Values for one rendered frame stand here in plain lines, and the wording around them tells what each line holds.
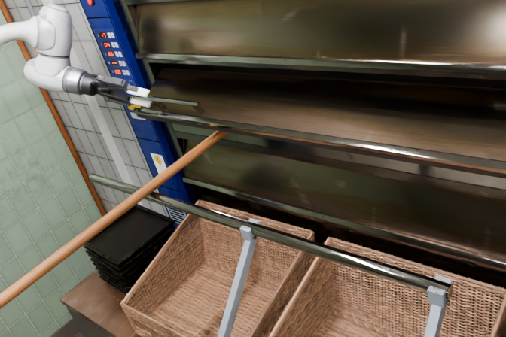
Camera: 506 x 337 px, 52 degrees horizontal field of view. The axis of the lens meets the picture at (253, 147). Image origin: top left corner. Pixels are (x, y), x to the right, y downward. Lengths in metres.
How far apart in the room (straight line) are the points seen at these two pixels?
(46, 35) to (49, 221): 1.24
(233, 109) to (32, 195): 1.45
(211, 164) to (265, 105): 0.51
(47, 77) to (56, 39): 0.13
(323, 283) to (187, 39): 0.89
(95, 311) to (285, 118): 1.19
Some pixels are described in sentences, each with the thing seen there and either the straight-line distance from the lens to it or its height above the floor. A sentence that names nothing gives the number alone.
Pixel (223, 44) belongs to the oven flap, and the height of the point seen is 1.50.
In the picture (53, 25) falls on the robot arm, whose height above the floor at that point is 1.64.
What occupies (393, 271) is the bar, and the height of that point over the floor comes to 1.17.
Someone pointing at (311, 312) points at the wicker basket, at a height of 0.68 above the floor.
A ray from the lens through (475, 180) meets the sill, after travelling 1.35.
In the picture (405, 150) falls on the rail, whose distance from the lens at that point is 1.20.
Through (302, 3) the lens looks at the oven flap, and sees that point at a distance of 1.37.
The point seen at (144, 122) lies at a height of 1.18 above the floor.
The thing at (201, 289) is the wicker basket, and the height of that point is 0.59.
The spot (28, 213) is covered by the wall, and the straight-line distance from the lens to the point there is 2.78.
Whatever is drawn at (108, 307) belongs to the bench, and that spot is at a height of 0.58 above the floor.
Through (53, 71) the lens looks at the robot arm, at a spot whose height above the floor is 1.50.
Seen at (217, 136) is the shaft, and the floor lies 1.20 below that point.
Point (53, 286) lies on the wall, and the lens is 2.96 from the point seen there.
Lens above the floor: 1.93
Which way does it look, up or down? 28 degrees down
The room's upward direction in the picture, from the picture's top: 16 degrees counter-clockwise
